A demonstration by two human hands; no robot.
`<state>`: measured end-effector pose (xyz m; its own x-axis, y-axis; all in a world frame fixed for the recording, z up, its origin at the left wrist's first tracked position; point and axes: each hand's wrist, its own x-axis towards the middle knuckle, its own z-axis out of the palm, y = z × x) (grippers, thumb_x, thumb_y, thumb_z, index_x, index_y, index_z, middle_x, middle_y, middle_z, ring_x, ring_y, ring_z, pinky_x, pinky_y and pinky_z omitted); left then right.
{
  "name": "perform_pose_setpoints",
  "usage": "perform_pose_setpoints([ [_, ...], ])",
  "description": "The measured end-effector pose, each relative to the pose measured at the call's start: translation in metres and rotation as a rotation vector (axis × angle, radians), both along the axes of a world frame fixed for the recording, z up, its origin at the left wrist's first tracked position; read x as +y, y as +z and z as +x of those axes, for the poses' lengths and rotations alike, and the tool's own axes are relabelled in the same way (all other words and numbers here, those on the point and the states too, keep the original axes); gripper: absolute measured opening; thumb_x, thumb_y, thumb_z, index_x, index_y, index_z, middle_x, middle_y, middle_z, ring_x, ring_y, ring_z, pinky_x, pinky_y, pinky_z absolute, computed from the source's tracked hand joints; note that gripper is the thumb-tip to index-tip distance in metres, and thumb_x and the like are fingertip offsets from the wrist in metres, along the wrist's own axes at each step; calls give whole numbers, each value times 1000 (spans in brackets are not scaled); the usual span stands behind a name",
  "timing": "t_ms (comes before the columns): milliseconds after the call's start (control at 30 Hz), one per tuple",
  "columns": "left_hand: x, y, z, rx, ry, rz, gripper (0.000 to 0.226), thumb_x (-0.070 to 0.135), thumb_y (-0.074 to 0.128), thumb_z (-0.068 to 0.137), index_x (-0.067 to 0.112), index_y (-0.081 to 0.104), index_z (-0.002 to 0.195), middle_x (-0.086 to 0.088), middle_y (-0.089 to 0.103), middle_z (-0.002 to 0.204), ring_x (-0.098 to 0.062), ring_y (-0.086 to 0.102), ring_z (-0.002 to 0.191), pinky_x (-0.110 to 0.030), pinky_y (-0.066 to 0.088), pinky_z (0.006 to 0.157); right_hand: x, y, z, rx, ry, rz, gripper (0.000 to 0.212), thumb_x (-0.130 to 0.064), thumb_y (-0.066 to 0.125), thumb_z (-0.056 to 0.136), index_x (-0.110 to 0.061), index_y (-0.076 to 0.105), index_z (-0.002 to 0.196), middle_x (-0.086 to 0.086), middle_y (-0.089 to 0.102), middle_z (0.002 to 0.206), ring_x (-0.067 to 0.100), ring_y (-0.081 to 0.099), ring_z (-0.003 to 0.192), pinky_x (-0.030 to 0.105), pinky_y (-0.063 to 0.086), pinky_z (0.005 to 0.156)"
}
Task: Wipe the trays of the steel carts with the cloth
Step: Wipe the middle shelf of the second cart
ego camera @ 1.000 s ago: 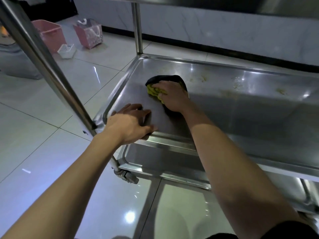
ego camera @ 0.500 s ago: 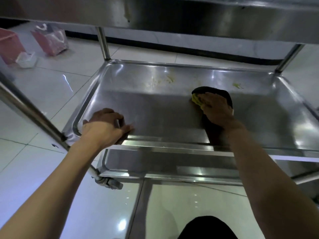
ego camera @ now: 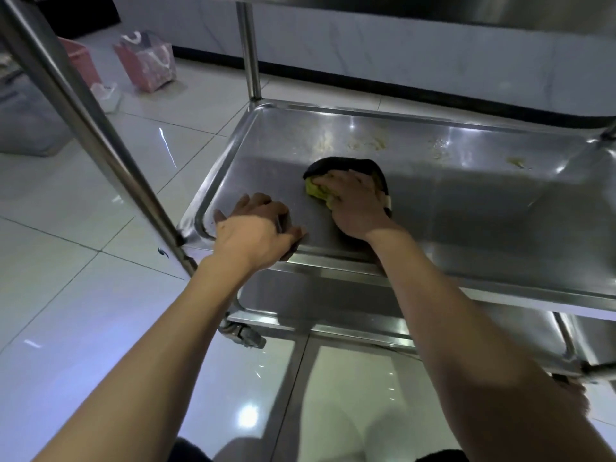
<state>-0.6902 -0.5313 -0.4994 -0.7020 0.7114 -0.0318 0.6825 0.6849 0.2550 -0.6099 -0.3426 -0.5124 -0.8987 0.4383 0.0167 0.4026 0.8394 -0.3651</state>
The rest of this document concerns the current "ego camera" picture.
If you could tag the black trousers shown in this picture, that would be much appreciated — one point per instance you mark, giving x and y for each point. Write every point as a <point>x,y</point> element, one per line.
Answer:
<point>190,454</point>

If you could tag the pink patterned bag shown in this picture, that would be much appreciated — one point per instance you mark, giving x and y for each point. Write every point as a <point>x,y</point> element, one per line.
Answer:
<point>147,64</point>

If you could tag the black furniture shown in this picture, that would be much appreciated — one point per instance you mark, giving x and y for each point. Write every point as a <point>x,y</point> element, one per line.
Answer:
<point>82,14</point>

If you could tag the grey translucent storage bin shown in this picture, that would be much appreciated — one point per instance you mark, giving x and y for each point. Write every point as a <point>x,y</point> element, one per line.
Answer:
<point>29,125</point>

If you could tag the person's left forearm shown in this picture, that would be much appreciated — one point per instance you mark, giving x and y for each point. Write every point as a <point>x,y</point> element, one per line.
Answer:
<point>144,380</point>

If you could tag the white marble counter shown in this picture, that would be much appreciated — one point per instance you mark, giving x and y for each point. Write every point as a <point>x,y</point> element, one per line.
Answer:
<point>433,62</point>

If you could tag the person's left hand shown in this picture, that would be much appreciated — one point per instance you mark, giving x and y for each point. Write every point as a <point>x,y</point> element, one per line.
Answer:
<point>255,240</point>

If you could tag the person's right forearm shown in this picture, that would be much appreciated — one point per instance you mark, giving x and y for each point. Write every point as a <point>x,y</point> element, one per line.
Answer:
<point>491,370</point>

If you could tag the grey and yellow cleaning cloth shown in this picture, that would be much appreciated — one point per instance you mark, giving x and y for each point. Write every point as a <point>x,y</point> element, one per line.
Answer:
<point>337,163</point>

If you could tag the person's right hand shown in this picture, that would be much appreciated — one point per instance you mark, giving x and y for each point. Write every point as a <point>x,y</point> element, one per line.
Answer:
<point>358,206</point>

